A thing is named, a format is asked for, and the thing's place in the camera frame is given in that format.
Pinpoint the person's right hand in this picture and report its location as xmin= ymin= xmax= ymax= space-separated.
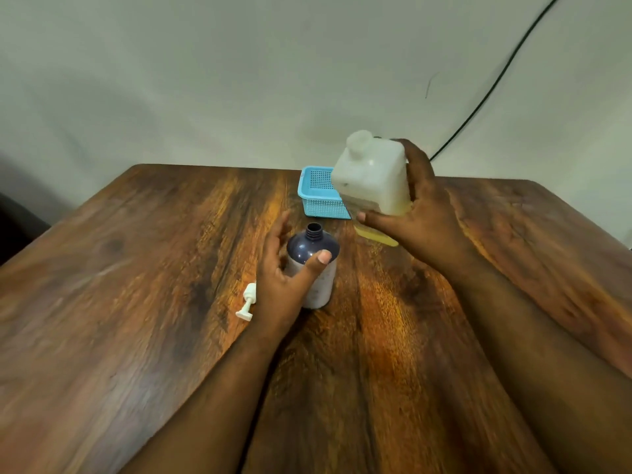
xmin=356 ymin=138 xmax=476 ymax=272

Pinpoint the blue plastic basket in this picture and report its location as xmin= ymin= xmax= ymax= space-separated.
xmin=297 ymin=166 xmax=352 ymax=221

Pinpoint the person's left hand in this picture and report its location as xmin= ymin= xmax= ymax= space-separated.
xmin=252 ymin=210 xmax=333 ymax=336

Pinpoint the white plastic jug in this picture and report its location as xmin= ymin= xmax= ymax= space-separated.
xmin=331 ymin=130 xmax=413 ymax=247

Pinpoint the person's right forearm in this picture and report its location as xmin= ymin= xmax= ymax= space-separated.
xmin=434 ymin=249 xmax=632 ymax=474

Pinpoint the white pump dispenser cap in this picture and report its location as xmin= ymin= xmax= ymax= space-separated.
xmin=235 ymin=282 xmax=258 ymax=322

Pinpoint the black cable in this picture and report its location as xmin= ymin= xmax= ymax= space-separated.
xmin=429 ymin=0 xmax=565 ymax=162

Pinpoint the person's left forearm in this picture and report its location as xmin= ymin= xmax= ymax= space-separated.
xmin=118 ymin=318 xmax=302 ymax=474

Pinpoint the dark blue soap bottle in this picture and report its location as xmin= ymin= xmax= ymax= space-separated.
xmin=284 ymin=222 xmax=340 ymax=310

